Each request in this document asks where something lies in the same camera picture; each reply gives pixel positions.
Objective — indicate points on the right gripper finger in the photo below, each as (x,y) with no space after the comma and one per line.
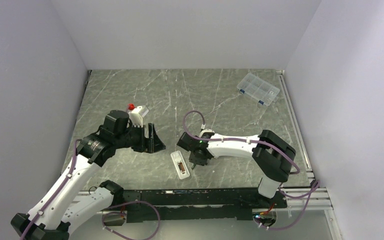
(194,162)
(201,161)

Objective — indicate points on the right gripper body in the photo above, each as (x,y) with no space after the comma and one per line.
(192,155)

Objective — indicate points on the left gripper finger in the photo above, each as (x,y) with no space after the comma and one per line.
(154,143)
(144,133)

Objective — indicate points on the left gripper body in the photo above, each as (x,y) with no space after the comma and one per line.
(136,140)

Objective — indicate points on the white remote control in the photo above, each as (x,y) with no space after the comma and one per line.
(180,165)

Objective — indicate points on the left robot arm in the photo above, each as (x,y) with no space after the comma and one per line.
(56,216)

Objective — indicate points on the clear plastic organizer box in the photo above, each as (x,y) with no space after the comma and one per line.
(260,90)

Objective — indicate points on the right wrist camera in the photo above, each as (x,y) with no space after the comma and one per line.
(206,133)

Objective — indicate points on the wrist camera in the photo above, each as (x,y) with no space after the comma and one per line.
(206,133)
(137,114)

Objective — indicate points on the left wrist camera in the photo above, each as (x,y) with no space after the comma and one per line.
(137,114)

